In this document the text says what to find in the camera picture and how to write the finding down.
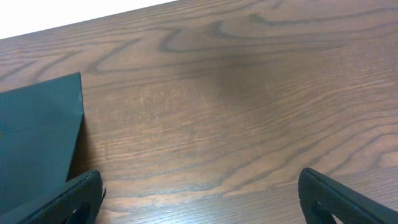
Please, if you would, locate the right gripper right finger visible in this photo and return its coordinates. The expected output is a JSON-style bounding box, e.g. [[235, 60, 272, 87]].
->
[[298, 168, 397, 224]]

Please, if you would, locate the dark green open box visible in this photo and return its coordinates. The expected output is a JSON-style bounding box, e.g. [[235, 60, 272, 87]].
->
[[1, 73, 84, 213]]

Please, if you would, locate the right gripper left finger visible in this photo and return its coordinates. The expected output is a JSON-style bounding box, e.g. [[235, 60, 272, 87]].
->
[[1, 169, 106, 224]]

